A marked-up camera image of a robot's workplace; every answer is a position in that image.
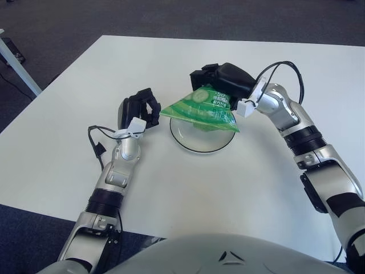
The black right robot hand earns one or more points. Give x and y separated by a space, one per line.
233 80

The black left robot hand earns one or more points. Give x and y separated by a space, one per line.
129 108

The green potato chips bag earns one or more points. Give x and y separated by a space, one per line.
199 114

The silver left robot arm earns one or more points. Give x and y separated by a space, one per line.
125 145

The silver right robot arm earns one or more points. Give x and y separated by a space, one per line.
288 105

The white plate with black rim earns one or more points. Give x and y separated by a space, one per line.
199 142

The white desk leg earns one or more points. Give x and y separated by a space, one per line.
20 68

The grey robot torso shell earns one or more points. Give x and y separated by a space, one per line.
199 257

